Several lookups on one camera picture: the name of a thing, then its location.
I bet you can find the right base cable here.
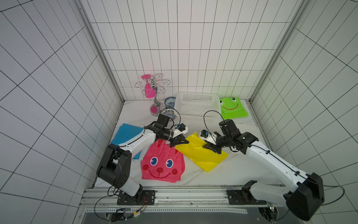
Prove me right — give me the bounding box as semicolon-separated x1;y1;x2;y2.
318;184;346;206

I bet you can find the base cable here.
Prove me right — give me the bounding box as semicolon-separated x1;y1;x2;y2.
318;184;346;206
93;184;147;222

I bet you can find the left base cable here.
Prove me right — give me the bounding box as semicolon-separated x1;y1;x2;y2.
93;184;147;222

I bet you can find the green frog raincoat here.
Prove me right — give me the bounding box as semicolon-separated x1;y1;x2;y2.
220;97;249;119

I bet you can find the blue folded raincoat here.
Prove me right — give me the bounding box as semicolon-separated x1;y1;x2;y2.
110;124;144;147

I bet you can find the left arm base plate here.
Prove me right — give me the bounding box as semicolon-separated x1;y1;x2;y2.
117;190;156;205

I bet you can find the blue patterned bowl front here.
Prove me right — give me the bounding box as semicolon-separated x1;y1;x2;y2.
161;108;177;120

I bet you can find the pink cup on stand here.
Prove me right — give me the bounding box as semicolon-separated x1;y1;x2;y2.
141;74;155;99

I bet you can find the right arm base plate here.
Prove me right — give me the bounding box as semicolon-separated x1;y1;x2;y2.
226;188;267;205

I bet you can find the silver cup holder stand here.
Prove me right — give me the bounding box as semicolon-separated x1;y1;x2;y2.
135;73;171;116

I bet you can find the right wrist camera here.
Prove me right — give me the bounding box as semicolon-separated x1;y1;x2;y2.
199;130;217;144

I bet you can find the yellow raincoat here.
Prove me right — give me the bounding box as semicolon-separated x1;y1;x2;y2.
175;132;228;172

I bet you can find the pink rabbit raincoat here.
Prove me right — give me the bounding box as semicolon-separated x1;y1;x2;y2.
141;140;185;183

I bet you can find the white plastic basket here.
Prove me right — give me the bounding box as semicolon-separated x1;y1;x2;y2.
174;92;221;122

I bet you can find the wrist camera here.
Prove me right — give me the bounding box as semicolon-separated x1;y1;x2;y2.
173;124;188;137
199;130;217;144

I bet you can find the blue patterned bowl rear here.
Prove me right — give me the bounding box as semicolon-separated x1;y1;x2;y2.
165;97;176;108

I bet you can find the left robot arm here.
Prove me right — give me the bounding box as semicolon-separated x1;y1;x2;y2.
97;114;189;199

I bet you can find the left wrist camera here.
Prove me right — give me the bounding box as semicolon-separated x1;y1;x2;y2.
173;124;188;137

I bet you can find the blue patterned bowl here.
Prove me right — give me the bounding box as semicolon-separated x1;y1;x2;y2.
161;108;177;120
165;97;176;108

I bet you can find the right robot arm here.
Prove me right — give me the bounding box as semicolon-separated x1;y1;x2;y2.
200;119;324;221

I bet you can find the aluminium mounting rail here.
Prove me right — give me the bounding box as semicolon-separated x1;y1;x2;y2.
79;186;288;216

